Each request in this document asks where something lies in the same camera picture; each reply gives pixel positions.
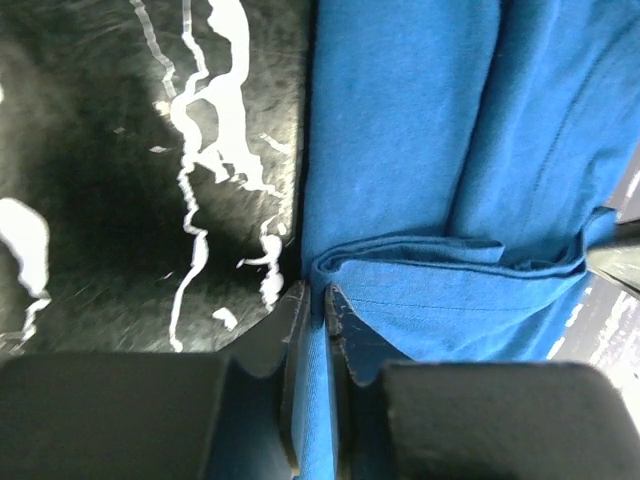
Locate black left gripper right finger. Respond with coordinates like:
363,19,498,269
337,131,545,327
324,285,639,479

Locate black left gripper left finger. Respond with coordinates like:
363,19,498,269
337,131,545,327
1,281,310,479

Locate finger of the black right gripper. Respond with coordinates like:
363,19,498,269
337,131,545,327
586,219,640,295

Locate blue printed t shirt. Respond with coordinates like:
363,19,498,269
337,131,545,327
301,1,639,479

